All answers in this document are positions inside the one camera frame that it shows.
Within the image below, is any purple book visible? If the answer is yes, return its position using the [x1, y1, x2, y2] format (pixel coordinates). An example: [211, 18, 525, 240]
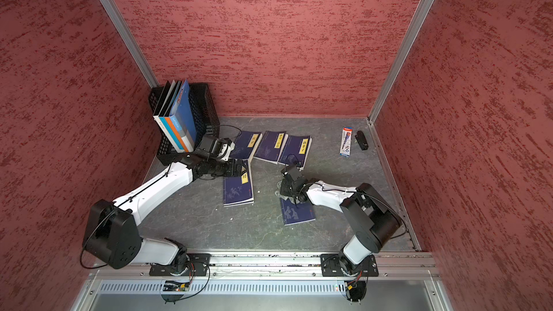
[277, 135, 312, 170]
[223, 161, 254, 207]
[279, 199, 315, 226]
[253, 131, 287, 164]

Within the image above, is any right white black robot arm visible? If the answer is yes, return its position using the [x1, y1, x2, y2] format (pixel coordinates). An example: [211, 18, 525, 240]
[279, 165, 405, 277]

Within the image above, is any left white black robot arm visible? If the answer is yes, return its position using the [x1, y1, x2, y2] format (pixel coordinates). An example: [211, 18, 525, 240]
[82, 153, 246, 276]

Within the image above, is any blue book back left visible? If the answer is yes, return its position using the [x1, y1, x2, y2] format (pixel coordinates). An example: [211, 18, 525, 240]
[230, 131, 263, 161]

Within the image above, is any white teal upright book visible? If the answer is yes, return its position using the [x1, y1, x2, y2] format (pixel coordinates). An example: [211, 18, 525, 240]
[154, 81, 184, 153]

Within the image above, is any black mesh file basket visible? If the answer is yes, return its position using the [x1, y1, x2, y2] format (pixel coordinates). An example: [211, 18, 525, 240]
[148, 83, 220, 166]

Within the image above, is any blue orange upright folder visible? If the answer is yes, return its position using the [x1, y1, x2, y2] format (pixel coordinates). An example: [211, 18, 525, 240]
[166, 81, 197, 152]

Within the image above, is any white blue pen box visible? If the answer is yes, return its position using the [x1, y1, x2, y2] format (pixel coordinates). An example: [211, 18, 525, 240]
[340, 128, 353, 157]

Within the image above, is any small black device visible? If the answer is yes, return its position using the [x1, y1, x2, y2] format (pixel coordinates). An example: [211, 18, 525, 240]
[355, 130, 369, 151]

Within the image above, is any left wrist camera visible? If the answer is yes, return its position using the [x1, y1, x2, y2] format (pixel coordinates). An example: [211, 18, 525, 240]
[194, 135, 235, 161]

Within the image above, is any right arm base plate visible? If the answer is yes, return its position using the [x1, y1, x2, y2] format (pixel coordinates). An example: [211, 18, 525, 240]
[321, 254, 379, 277]

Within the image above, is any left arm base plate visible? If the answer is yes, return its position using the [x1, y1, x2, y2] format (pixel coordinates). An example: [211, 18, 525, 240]
[149, 253, 211, 278]

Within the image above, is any aluminium rail frame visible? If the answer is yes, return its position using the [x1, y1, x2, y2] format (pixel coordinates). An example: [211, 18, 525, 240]
[72, 251, 452, 310]

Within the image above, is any slotted cable duct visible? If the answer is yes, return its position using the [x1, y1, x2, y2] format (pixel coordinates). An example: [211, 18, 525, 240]
[98, 280, 347, 296]

